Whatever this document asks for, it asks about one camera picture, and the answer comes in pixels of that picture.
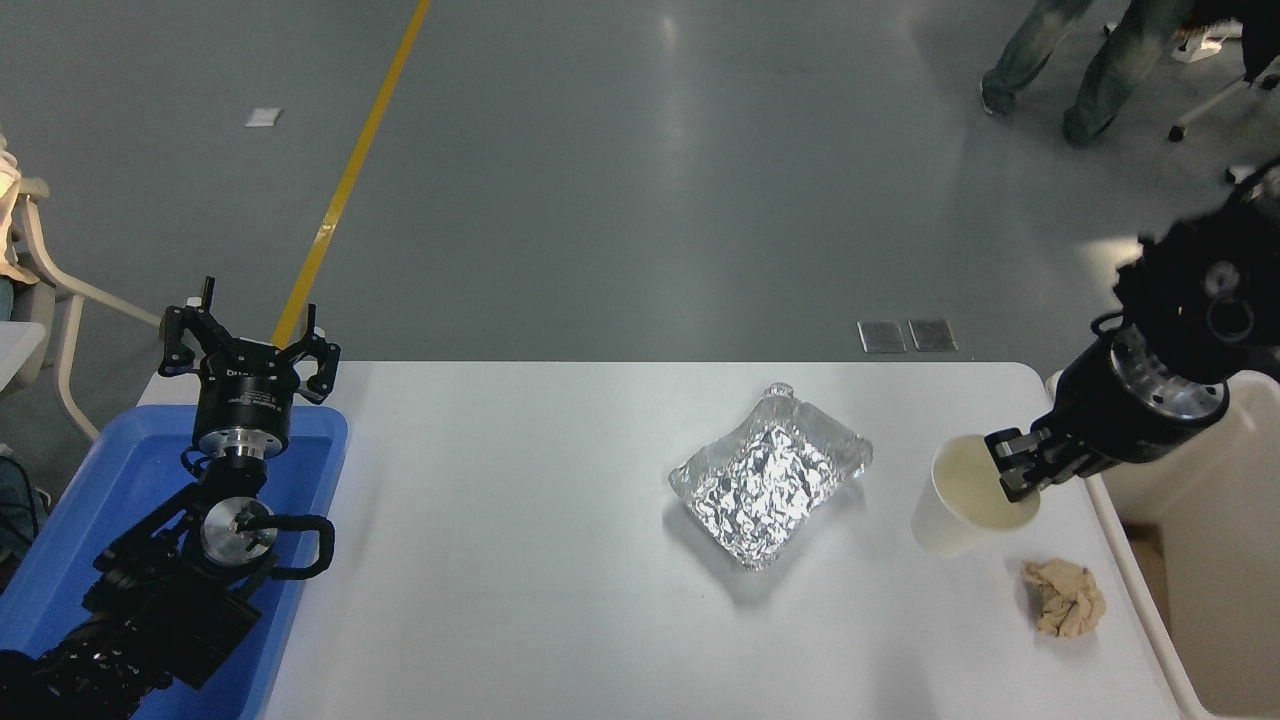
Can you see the crumpled tan paper ball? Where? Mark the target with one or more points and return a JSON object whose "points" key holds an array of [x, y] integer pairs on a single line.
{"points": [[1068, 598]]}

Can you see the seated person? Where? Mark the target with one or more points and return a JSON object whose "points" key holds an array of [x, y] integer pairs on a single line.
{"points": [[8, 210]]}

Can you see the blue plastic tray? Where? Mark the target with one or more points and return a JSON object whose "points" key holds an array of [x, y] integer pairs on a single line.
{"points": [[110, 480]]}

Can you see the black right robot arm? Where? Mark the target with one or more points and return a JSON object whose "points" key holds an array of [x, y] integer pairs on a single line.
{"points": [[1200, 290]]}

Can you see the metal floor plate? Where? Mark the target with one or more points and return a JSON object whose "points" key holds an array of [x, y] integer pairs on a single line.
{"points": [[881, 337], [932, 335]]}

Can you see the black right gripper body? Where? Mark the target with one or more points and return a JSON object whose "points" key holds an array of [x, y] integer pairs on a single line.
{"points": [[1110, 430]]}

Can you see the walking person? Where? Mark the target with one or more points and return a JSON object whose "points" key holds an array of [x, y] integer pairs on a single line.
{"points": [[1110, 70]]}

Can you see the white paper cup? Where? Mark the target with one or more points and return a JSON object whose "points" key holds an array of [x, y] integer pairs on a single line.
{"points": [[960, 495]]}

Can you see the crumpled silver foil tray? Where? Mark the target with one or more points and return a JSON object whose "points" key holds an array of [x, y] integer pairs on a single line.
{"points": [[765, 480]]}

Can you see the large pale bin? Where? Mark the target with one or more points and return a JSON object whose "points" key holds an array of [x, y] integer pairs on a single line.
{"points": [[1230, 600]]}

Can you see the white plastic chair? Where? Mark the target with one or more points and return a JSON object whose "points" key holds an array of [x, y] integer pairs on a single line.
{"points": [[70, 290]]}

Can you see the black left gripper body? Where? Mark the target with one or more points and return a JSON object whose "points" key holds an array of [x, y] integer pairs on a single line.
{"points": [[245, 395]]}

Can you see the white swivel chair base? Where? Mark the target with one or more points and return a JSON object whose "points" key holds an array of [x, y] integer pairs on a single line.
{"points": [[1215, 100]]}

